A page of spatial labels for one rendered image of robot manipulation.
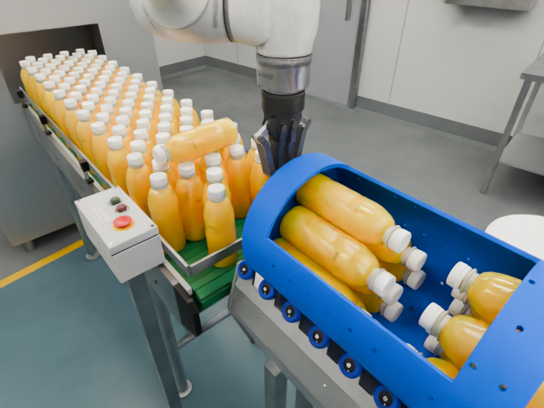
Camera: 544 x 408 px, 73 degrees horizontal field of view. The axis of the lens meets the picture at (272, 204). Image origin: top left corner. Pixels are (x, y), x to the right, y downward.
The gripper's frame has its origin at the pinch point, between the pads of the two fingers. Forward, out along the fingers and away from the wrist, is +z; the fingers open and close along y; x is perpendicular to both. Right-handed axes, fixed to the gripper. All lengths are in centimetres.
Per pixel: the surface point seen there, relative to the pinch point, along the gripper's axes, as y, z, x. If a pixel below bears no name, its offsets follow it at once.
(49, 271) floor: 42, 116, -151
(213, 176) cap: 4.2, 4.5, -19.0
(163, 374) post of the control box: 28, 65, -20
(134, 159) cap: 14.9, 4.3, -38.3
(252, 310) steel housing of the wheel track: 10.5, 27.4, 2.9
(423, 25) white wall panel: -304, 23, -141
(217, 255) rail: 11.1, 18.8, -9.2
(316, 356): 9.7, 23.8, 21.4
